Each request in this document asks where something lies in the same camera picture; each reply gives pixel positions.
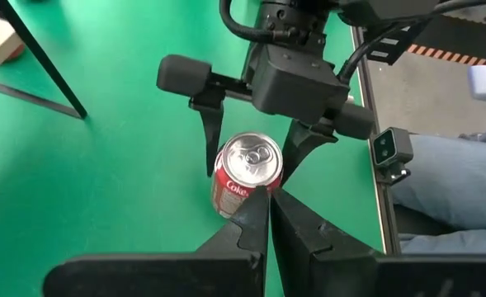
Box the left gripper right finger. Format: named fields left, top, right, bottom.
left=270, top=187, right=486, bottom=297

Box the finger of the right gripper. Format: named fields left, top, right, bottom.
left=281, top=119, right=339, bottom=185
left=188, top=88, right=227, bottom=178

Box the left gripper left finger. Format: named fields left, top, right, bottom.
left=42, top=185, right=271, bottom=297

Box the red Coca-Cola can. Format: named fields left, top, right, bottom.
left=210, top=131, right=285, bottom=219

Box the black chair seat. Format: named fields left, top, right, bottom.
left=394, top=204, right=460, bottom=237

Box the green table mat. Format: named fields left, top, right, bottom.
left=0, top=0, right=386, bottom=297

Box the person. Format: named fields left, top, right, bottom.
left=390, top=134, right=486, bottom=255

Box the black mat orange striped edge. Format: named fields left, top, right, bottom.
left=407, top=16, right=486, bottom=69

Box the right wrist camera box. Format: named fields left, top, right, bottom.
left=248, top=44, right=351, bottom=125

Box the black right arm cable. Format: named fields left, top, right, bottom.
left=219, top=0, right=486, bottom=83

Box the black metal rig frame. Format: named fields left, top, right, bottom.
left=349, top=24, right=403, bottom=255

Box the small black table camera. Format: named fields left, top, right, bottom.
left=370, top=126, right=415, bottom=186

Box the wooden shelf black metal frame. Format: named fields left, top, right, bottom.
left=0, top=0, right=89, bottom=120

